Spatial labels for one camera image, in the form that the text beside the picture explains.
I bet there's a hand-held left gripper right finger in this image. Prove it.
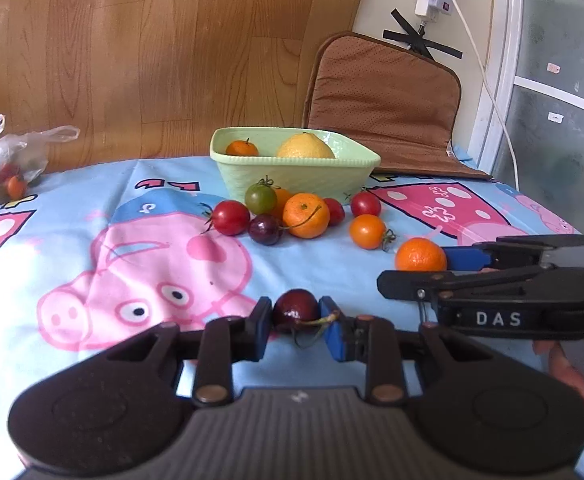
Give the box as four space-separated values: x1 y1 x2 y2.
318 296 478 405

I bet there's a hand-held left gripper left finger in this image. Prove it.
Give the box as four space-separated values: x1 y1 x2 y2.
106 297 273 407

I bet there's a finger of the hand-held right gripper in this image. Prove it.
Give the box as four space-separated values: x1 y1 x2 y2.
376 265 584 311
442 234 584 273

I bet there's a dark purple cherry tomato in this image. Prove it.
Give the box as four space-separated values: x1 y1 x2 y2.
272 288 342 348
248 213 282 246

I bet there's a large red cherry tomato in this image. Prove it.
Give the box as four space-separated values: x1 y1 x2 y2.
201 200 251 237

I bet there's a large orange mandarin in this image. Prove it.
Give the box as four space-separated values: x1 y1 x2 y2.
282 192 331 239

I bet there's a green cherry tomato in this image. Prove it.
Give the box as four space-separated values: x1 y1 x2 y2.
244 176 278 215

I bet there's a light green ribbed bowl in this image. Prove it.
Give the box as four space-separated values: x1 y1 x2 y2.
210 127 382 206

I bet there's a person's right hand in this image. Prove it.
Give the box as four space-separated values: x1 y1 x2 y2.
532 340 584 418

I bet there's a yellow lemon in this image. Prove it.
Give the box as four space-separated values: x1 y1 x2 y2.
276 132 336 159

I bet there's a brown seat cushion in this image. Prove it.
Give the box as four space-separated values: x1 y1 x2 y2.
303 32 493 181

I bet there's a small orange mandarin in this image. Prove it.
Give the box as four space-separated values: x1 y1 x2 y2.
225 138 260 157

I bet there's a white framed glass door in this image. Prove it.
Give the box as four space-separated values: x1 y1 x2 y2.
472 0 584 196

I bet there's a black tape cross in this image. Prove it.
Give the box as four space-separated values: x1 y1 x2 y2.
383 9 460 61

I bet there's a printed cartoon pig blanket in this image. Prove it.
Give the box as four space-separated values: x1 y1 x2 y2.
0 155 584 480

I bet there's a wood-grain vinyl sheet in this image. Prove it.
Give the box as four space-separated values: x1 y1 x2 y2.
0 0 368 176

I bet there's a clear plastic bag of tomatoes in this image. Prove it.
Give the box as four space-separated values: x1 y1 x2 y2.
0 114 81 211

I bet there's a white power cable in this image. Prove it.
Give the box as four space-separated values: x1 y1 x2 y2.
442 0 520 181

